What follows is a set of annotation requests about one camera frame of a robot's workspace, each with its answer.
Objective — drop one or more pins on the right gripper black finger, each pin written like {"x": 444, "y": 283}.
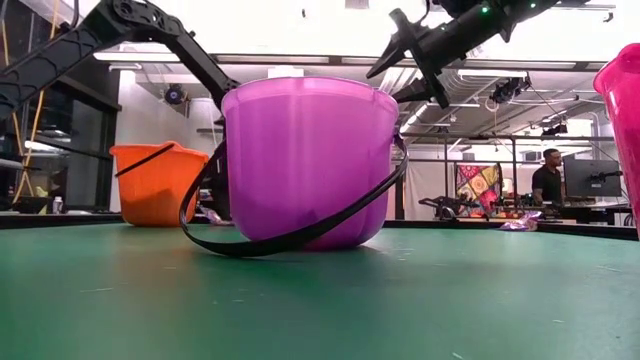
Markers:
{"x": 415, "y": 92}
{"x": 390, "y": 60}

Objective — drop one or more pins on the pink halloween bucket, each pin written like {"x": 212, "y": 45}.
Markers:
{"x": 625, "y": 125}

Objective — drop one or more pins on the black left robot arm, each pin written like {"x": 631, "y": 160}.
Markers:
{"x": 50, "y": 65}

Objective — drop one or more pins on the purple candy packet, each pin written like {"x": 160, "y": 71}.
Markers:
{"x": 522, "y": 222}
{"x": 214, "y": 216}

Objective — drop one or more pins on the orange halloween bucket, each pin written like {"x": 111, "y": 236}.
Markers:
{"x": 155, "y": 195}

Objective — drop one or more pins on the overhead light bar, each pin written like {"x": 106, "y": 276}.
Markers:
{"x": 300, "y": 59}

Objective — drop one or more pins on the colourful patterned cloth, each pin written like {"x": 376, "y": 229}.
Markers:
{"x": 477, "y": 185}

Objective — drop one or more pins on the black background machine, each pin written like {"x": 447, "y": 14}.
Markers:
{"x": 440, "y": 204}

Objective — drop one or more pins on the black pipe rack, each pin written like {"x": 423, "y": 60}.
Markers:
{"x": 514, "y": 165}

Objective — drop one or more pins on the purple plastic bucket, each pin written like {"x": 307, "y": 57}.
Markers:
{"x": 310, "y": 165}

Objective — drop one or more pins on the small hanging black device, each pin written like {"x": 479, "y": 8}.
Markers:
{"x": 555, "y": 130}

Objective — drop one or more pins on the person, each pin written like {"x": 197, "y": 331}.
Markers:
{"x": 547, "y": 182}

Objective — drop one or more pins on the white cylinder tank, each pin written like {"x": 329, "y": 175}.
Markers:
{"x": 205, "y": 120}

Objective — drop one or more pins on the black computer monitor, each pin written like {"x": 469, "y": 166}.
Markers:
{"x": 590, "y": 177}

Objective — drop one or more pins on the black desk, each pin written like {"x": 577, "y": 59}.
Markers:
{"x": 595, "y": 214}

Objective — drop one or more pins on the round black ceiling device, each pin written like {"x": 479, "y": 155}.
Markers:
{"x": 175, "y": 94}

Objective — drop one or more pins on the white bottle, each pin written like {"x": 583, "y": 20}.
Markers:
{"x": 58, "y": 206}

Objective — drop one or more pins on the silver ventilation duct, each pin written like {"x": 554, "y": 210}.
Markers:
{"x": 462, "y": 87}

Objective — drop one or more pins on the hanging black camera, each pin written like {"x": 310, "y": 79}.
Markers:
{"x": 510, "y": 90}

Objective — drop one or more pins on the black aluminium table frame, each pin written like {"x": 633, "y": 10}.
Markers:
{"x": 50, "y": 220}

